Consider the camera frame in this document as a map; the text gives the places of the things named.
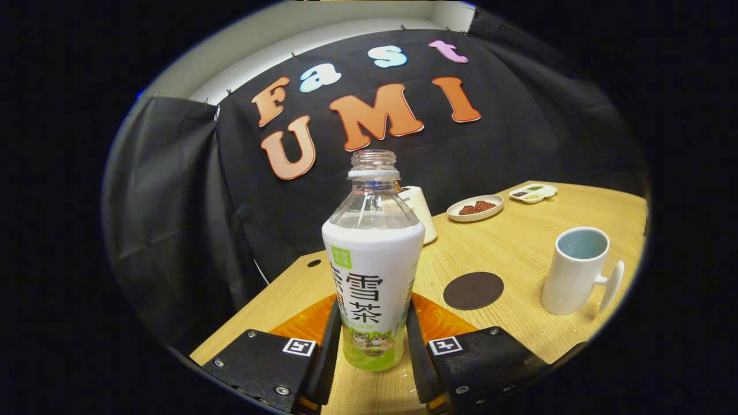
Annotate dark brown round coaster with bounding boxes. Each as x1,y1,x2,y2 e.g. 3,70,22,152
443,271,504,311

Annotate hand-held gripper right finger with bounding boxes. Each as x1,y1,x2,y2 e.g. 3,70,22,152
406,293,551,415

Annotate white toaster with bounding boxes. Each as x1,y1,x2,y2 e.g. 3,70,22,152
398,186,438,245

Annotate black backdrop cloth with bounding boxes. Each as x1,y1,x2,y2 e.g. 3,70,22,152
101,9,646,355

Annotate white round plate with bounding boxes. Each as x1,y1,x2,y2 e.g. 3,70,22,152
447,194,504,223

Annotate white cup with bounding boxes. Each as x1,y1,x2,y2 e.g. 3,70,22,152
540,226,625,316

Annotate white divided condiment dish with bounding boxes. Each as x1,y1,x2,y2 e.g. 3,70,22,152
509,183,559,205

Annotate clear juice bottle white label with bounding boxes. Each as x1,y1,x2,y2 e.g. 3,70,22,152
322,149,426,371

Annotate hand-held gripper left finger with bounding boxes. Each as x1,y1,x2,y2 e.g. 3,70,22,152
199,294,342,415

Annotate wooden table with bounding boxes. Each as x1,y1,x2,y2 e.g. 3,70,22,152
189,180,649,415

